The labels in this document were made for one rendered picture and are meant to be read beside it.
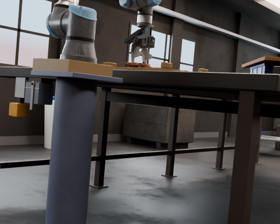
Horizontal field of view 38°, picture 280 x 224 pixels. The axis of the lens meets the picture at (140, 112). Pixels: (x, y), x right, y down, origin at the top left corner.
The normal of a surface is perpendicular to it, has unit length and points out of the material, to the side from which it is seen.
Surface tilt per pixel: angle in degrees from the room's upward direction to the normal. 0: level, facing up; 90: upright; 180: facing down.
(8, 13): 90
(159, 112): 90
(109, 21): 90
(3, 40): 90
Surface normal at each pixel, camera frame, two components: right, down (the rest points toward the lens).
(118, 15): 0.75, 0.09
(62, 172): -0.16, 0.02
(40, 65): -0.65, -0.03
